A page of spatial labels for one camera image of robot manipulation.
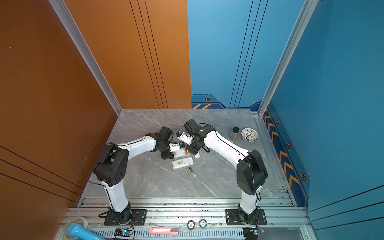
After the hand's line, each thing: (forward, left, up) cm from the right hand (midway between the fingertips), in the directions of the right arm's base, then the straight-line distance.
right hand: (191, 147), depth 86 cm
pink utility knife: (-39, +9, -12) cm, 41 cm away
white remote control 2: (+2, +7, -9) cm, 11 cm away
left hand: (+5, +14, -10) cm, 18 cm away
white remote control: (-4, +6, -11) cm, 13 cm away
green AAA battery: (-9, +3, -12) cm, 16 cm away
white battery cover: (+2, -4, -12) cm, 13 cm away
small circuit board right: (-38, -31, -13) cm, 51 cm away
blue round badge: (-35, -6, -13) cm, 38 cm away
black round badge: (-36, 0, -12) cm, 38 cm away
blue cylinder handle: (-40, +49, -5) cm, 63 cm away
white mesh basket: (+17, -40, -11) cm, 45 cm away
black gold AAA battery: (-9, 0, -12) cm, 15 cm away
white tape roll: (-34, +52, -11) cm, 63 cm away
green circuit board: (-39, +32, -13) cm, 52 cm away
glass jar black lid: (+13, -28, -4) cm, 31 cm away
